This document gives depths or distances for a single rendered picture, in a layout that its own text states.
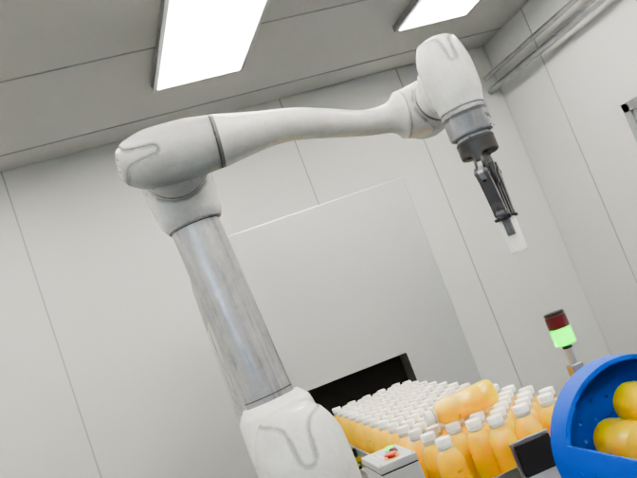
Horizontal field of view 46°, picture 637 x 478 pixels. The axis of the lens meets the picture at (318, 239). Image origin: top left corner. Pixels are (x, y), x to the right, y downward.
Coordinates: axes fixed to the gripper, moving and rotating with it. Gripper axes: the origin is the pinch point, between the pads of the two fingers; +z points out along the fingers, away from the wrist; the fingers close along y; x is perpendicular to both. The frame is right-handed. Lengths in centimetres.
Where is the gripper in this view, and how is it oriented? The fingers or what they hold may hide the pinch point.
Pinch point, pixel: (514, 235)
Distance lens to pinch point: 146.2
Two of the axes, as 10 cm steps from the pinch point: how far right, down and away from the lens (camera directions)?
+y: 4.4, -0.6, 9.0
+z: 3.5, 9.3, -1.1
